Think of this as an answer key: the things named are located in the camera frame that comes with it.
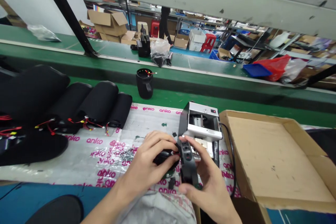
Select open flat cardboard box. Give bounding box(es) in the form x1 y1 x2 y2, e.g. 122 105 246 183
218 109 336 224

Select white carton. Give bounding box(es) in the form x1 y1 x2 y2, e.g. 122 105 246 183
188 29 207 51

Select white plastic jug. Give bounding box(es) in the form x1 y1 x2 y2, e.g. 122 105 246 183
269 31 291 49

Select red plastic bag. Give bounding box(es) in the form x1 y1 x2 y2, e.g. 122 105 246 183
252 54 292 82

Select red plastic stool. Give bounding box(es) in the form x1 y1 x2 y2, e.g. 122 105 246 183
200 33 217 53

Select person's right hand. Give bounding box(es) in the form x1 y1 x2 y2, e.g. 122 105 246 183
178 135 235 210

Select black speaker housing part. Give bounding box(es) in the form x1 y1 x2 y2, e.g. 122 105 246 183
136 23 152 58

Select stack of open cardboard cartons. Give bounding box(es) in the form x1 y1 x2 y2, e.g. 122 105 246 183
87 8 130 43

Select large black cylinder speaker shell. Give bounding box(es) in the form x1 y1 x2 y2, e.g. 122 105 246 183
0 64 71 124

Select black metal frame post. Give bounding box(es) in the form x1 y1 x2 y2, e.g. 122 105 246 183
43 0 100 58

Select round black speaker driver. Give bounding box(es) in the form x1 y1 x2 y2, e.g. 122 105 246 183
153 148 182 173

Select clear plastic sheet pink print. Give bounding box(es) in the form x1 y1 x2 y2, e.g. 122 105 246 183
0 102 238 198

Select person's legs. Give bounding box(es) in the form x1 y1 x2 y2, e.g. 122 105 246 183
26 194 85 224

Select person's body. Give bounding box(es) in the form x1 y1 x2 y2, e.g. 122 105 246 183
117 190 198 224

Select green conveyor belt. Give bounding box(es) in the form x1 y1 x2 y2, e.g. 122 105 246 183
0 23 336 128

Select clear bag of black parts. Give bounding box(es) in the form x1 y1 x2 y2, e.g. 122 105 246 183
150 38 174 68

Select person's left hand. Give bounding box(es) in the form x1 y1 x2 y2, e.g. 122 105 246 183
122 130 182 194

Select slim black cylinder speaker shell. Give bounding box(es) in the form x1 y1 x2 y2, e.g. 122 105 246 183
107 92 133 130

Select small brown cardboard carton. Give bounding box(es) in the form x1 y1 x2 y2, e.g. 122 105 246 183
173 33 190 50

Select silver and black bench machine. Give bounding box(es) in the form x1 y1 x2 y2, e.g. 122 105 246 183
177 101 224 167

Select crumpled clear plastic bag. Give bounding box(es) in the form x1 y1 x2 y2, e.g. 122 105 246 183
281 58 308 85

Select upright black cylinder speaker shell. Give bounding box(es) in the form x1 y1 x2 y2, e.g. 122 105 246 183
135 68 154 100

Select blue plastic tray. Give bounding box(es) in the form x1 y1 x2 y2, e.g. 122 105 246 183
242 63 273 78

